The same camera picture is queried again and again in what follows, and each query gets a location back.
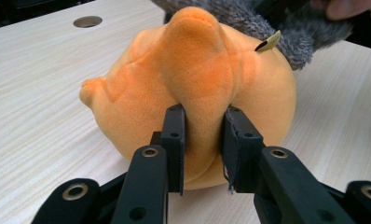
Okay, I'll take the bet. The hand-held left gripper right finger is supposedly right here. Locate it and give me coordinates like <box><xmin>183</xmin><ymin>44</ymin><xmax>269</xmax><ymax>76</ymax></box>
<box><xmin>220</xmin><ymin>105</ymin><xmax>355</xmax><ymax>224</ymax></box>

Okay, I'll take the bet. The orange plush toy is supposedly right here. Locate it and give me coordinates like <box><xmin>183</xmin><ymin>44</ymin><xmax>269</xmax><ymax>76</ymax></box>
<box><xmin>78</xmin><ymin>6</ymin><xmax>297</xmax><ymax>191</ymax></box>

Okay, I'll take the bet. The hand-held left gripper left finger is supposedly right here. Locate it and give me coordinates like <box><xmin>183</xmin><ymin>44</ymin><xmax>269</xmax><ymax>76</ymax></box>
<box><xmin>111</xmin><ymin>104</ymin><xmax>186</xmax><ymax>224</ymax></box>

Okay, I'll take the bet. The round table grommet hole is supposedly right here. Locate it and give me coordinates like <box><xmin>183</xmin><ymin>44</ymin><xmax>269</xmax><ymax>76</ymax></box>
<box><xmin>73</xmin><ymin>15</ymin><xmax>103</xmax><ymax>29</ymax></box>

